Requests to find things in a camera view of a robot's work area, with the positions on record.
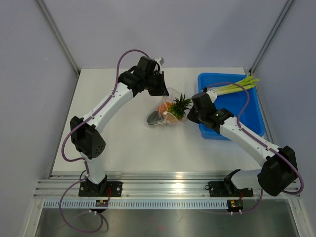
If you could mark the small circuit board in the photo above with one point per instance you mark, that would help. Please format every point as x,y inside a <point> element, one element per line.
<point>235,205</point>
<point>101,203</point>

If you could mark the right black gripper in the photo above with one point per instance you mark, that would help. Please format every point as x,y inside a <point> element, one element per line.
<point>191,116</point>

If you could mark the left small circuit board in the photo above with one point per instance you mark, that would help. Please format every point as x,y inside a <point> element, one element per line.
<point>101,203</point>

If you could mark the toy pineapple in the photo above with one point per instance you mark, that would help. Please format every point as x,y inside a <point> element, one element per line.
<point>179,106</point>

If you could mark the white slotted cable duct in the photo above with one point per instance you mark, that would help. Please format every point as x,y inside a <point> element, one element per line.
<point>138,204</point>

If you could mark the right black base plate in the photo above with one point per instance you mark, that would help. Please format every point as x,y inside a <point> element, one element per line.
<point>219,189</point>

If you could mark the right aluminium frame post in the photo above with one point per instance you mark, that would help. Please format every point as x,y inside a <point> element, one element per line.
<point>271,35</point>

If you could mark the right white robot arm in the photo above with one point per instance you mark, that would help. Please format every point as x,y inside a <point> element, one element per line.
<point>278,166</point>

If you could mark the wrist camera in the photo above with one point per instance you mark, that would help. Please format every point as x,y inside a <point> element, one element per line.
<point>160,60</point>
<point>212,94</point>

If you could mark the left aluminium frame post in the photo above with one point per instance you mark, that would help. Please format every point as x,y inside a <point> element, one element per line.
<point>58,36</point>

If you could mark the right small circuit board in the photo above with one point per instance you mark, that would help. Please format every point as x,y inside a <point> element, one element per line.
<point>235,205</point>

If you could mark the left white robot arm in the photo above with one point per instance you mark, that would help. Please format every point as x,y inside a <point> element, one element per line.
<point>86,137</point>

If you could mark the aluminium mounting rail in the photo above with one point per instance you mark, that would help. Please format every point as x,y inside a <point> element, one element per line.
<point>159,185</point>

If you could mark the green white leek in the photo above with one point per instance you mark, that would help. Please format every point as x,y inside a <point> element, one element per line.
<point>247,83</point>

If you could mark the clear zip top bag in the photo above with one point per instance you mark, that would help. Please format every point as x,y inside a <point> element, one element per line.
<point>167,118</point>

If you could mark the orange persimmon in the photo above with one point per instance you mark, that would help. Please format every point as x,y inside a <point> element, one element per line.
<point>164,106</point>

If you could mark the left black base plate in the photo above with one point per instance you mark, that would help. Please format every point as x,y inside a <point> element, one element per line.
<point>104,189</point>

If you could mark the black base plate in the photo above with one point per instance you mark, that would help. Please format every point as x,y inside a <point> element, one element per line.
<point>219,189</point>
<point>104,189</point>

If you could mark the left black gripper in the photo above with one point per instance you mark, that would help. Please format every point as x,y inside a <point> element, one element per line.
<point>161,91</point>

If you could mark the aluminium frame post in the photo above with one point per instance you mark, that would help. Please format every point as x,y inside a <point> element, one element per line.
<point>271,35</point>
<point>58,36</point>

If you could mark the blue plastic bin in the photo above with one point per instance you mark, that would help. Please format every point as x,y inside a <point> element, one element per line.
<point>234,102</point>

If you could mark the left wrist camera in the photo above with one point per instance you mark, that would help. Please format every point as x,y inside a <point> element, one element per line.
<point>160,60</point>

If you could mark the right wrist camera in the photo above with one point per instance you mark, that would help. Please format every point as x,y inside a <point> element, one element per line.
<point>212,94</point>

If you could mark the dark green avocado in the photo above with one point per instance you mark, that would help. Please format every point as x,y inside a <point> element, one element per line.
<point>153,118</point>

